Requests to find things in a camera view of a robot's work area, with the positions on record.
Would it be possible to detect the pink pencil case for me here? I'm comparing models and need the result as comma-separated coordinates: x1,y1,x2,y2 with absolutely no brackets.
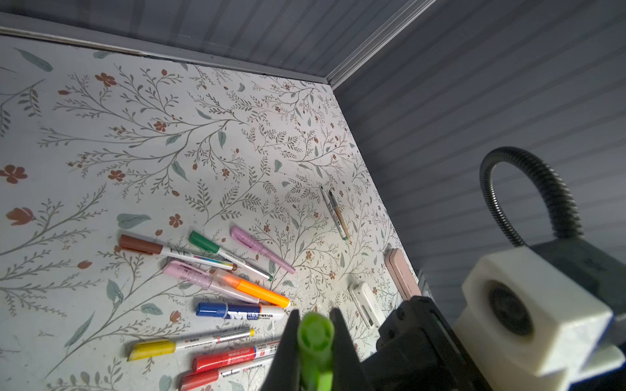
385,248,422,301

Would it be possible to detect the light green highlighter pen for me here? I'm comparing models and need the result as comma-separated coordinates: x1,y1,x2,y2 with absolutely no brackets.
297,312,335,391

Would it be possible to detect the dark green capped marker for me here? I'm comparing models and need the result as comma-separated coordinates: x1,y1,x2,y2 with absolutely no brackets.
320,187,347,241

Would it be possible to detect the pink highlighter pen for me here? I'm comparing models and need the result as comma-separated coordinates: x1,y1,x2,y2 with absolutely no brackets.
163,261,259,305

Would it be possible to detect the black corrugated right cable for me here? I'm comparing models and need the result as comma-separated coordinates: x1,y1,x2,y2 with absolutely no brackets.
478,146,585,248

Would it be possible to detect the brown capped marker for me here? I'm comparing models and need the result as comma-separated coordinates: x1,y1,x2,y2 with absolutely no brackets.
329,191,350,240

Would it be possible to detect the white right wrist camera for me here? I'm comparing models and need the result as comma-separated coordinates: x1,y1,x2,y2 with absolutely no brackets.
453,247,625,390

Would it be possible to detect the purple highlighter pen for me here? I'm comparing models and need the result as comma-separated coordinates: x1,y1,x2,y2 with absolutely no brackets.
231,226,296,274

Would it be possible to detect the blue capped marker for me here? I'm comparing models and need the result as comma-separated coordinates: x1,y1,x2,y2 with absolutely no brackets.
196,302,286,320

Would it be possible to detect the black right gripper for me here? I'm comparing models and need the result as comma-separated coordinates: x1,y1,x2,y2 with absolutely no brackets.
260,296,492,391

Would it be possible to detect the orange highlighter pen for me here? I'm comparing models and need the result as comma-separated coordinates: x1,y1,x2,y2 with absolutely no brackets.
210,268,290,309

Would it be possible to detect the yellow capped marker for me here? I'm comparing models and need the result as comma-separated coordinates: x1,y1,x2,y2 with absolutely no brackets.
127,328,255,362

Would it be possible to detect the red capped marker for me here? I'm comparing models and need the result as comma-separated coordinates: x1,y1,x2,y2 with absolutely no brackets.
192,340,280,373
179,356,274,391

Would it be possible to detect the white eraser case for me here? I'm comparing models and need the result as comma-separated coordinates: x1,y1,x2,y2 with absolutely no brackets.
348,282,385,329

